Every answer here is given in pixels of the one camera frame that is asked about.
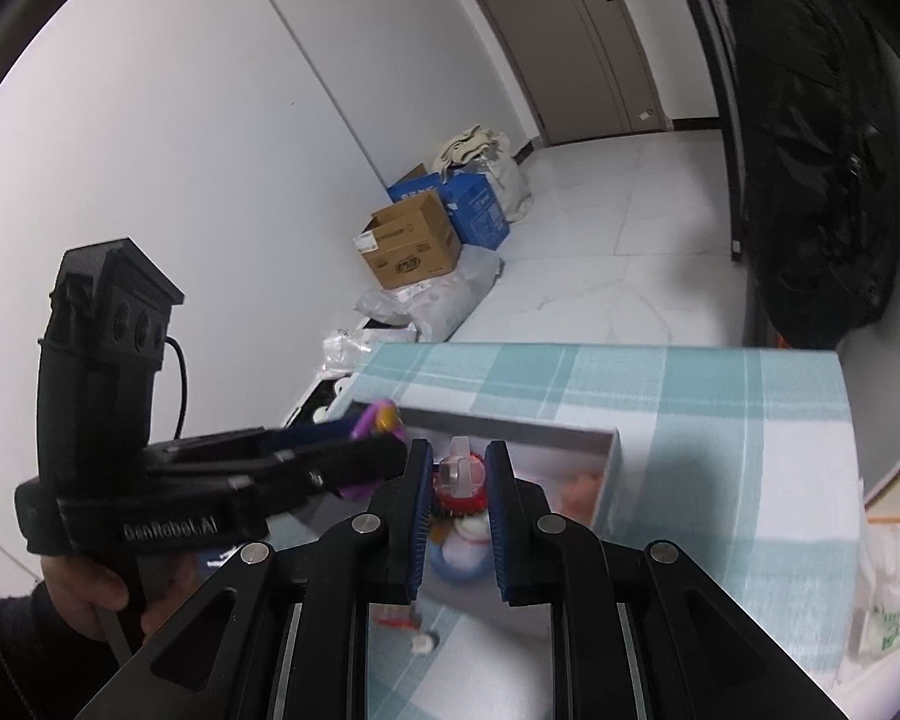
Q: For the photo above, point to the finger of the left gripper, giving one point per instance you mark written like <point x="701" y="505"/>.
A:
<point x="361" y="421"/>
<point x="332" y="467"/>

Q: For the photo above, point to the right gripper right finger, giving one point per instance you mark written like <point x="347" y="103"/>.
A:
<point x="523" y="530"/>

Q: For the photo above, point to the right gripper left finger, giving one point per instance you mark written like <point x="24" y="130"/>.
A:
<point x="404" y="506"/>

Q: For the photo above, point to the pink pig figurine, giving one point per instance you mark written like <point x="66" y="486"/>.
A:
<point x="579" y="497"/>

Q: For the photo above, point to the clear red charm keychain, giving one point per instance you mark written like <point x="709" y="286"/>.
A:
<point x="459" y="480"/>

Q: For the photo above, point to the small yellow white charm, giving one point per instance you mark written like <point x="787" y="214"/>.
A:
<point x="408" y="621"/>

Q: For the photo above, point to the person's left hand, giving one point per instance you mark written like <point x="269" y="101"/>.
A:
<point x="79" y="588"/>

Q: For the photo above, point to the silver phone box lid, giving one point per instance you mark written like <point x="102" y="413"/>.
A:
<point x="544" y="454"/>

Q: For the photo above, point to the grey plastic parcel bag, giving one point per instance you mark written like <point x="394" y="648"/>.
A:
<point x="436" y="307"/>

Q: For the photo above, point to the brown cardboard box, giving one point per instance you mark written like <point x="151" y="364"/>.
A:
<point x="409" y="241"/>

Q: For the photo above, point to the teal plaid tablecloth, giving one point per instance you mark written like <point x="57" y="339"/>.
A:
<point x="745" y="457"/>

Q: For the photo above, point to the blue cardboard box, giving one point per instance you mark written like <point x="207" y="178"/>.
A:
<point x="469" y="200"/>

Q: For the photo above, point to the cream tote bag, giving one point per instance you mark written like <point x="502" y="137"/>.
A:
<point x="482" y="150"/>

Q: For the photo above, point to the grey brown door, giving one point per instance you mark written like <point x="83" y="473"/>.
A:
<point x="581" y="65"/>

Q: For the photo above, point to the black backpack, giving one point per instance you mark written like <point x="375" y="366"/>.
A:
<point x="822" y="190"/>

